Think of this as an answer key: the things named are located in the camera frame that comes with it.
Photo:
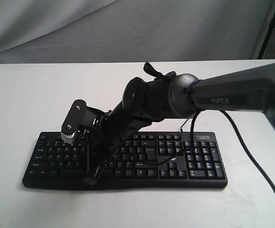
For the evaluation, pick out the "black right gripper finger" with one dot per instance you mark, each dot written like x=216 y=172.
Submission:
x=100 y=163

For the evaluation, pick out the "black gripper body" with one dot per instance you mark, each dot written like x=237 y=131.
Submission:
x=114 y=129

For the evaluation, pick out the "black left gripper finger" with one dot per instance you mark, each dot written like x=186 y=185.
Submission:
x=91 y=168

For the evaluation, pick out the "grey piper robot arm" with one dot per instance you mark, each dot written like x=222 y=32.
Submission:
x=173 y=96

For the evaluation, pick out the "black acer keyboard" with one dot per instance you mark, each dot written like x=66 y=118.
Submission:
x=146 y=160

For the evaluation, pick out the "grey backdrop cloth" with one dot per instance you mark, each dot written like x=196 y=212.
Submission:
x=89 y=31

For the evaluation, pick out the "black tripod stand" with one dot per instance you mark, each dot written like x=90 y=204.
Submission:
x=270 y=31

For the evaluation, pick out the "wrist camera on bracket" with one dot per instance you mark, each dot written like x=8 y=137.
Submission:
x=80 y=118

